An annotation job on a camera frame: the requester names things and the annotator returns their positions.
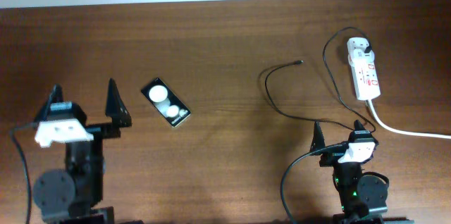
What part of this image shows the white power strip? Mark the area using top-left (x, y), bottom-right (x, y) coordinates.
top-left (347, 37), bottom-right (381, 101)

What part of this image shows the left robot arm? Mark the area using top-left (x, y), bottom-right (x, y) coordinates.
top-left (32, 79), bottom-right (132, 223)

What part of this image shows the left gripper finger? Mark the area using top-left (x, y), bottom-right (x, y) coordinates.
top-left (105, 78), bottom-right (132, 127)
top-left (34, 84), bottom-right (63, 123)

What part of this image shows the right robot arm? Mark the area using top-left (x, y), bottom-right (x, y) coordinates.
top-left (310, 120), bottom-right (389, 223)

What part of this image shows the black smartphone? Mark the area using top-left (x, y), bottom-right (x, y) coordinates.
top-left (140, 77), bottom-right (192, 127)

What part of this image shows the black charger cable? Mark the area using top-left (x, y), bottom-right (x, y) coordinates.
top-left (258, 26), bottom-right (377, 134)

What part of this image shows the white power strip cord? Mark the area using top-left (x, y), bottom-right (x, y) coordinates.
top-left (365, 99), bottom-right (451, 140)

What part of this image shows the black usb plug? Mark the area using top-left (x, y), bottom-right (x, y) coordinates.
top-left (364, 44), bottom-right (372, 54)

